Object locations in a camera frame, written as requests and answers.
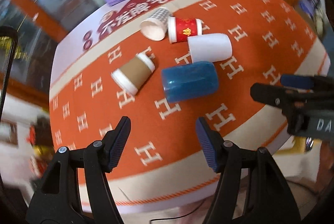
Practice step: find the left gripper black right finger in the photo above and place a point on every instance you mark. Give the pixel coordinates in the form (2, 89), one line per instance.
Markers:
(268, 197)

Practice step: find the blue translucent plastic cup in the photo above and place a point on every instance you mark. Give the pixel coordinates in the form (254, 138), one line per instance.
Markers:
(189, 81)

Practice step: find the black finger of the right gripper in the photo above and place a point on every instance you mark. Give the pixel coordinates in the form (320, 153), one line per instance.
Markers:
(282, 97)
(316, 83)

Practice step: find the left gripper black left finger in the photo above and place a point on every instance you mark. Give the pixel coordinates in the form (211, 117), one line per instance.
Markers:
(57, 197)

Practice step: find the red paper cup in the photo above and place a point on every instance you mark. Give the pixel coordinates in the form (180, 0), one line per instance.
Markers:
(180, 29)

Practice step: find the grey checkered paper cup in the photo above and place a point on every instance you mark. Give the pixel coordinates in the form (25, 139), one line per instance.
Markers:
(155, 26)

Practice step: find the brown sleeve paper cup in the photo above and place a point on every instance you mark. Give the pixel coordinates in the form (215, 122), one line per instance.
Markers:
(133, 74)

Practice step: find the plain white paper cup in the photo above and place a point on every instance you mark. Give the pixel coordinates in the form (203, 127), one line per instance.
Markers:
(213, 47)

